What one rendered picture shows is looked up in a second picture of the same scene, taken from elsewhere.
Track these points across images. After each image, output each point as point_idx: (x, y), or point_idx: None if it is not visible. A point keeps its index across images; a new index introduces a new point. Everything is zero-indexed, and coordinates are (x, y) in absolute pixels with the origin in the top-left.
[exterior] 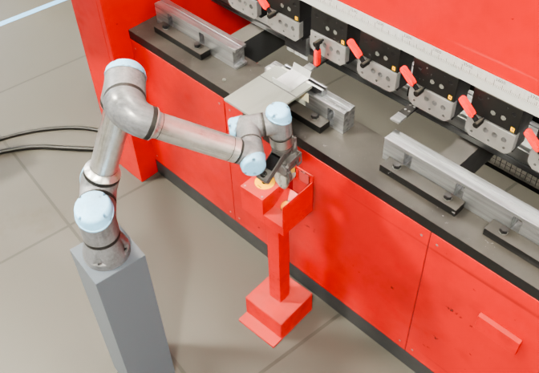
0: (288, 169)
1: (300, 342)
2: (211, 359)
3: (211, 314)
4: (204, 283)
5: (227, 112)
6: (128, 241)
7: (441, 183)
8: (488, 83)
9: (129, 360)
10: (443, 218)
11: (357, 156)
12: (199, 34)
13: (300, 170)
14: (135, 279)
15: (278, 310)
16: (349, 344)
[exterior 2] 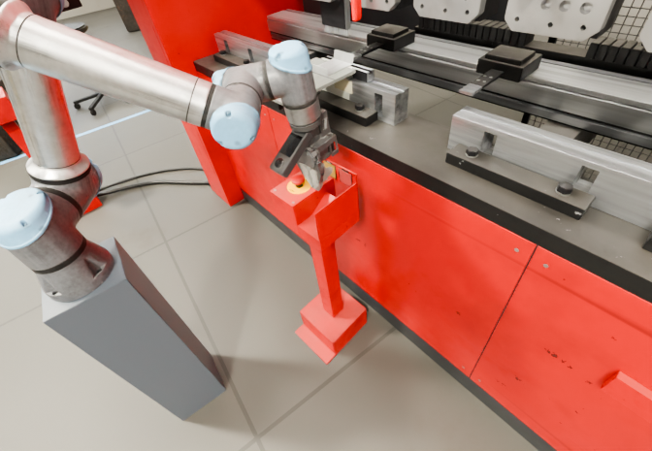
0: (317, 158)
1: (354, 358)
2: (264, 375)
3: (270, 326)
4: (267, 294)
5: (273, 123)
6: (110, 259)
7: (548, 170)
8: None
9: (155, 392)
10: (561, 223)
11: (413, 146)
12: (248, 51)
13: (341, 168)
14: (123, 309)
15: (331, 327)
16: (405, 363)
